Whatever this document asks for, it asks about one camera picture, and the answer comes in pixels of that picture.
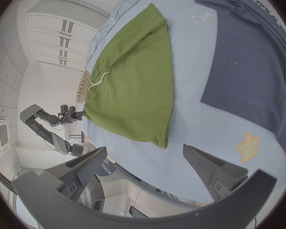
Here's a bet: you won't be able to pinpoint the white wardrobe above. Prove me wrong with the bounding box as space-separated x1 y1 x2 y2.
26 0 110 72

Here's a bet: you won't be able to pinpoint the pale blue quilt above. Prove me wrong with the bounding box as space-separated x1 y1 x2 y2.
86 0 162 64

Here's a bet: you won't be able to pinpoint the round woven basket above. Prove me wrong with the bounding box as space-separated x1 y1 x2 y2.
75 70 92 104

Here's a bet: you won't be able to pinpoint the white small table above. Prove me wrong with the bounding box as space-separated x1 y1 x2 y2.
63 123 84 140

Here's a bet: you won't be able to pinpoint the window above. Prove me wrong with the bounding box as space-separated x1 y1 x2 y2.
14 167 41 225

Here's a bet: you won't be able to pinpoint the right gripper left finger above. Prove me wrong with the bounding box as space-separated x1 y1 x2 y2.
40 146 108 201

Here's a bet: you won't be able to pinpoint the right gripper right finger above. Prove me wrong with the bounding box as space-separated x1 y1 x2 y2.
183 144 248 203

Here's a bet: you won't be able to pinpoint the green shorts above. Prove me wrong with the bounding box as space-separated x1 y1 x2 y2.
82 3 175 150

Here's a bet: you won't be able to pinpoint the ceiling air vent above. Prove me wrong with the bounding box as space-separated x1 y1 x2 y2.
0 117 11 156

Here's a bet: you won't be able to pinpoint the dark blue printed T-shirt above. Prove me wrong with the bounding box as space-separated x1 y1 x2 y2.
181 0 286 164

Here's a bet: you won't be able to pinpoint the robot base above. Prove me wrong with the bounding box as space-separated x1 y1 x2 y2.
80 141 215 220

